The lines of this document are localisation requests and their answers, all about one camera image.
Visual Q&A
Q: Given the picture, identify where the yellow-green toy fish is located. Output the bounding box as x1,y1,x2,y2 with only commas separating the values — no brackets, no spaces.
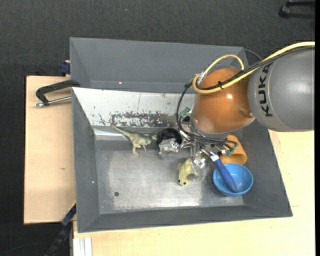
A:
177,156,197,187

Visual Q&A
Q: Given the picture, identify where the pale wood board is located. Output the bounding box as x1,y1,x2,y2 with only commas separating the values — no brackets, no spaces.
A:
23,75,77,225

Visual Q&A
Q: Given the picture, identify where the grey metal bin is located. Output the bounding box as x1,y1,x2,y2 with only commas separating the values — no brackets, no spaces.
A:
69,36,293,233

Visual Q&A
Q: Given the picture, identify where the black ring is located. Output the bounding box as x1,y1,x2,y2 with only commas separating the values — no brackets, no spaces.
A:
156,127,183,149

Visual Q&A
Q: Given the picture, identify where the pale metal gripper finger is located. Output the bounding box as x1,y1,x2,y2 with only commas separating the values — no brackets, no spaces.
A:
192,151,210,180
158,138,182,159

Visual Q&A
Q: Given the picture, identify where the blue bowl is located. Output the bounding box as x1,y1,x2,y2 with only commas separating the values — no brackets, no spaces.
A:
212,162,254,197

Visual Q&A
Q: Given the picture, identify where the orange cup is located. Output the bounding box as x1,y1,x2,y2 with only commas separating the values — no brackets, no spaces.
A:
219,134,248,166

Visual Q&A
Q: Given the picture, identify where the blue-handled tool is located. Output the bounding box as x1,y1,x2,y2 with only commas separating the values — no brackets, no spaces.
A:
209,152,238,194

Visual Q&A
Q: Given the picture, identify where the green toy dinosaur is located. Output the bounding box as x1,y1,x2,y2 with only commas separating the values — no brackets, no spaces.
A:
114,125,159,157

